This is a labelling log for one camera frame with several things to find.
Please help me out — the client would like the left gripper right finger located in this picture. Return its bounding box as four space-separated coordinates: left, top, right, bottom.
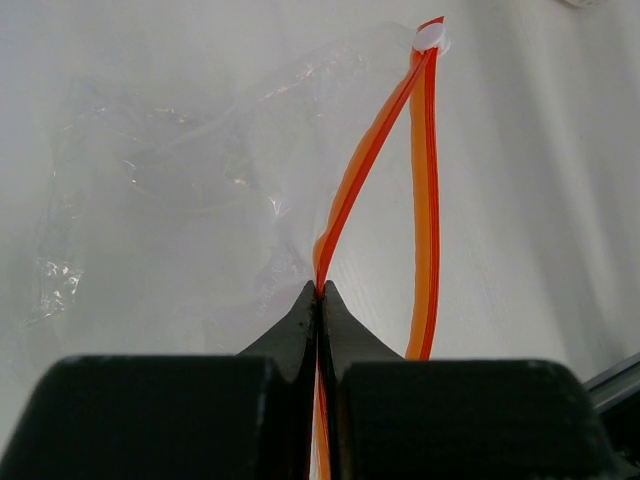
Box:
318 283 628 479

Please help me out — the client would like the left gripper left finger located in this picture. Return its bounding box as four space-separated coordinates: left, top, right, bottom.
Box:
1 284 317 479

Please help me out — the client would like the clear orange zip top bag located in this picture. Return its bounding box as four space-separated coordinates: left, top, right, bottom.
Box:
23 18 449 450

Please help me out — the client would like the aluminium mounting rail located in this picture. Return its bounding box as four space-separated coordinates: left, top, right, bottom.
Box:
582 349 640 451

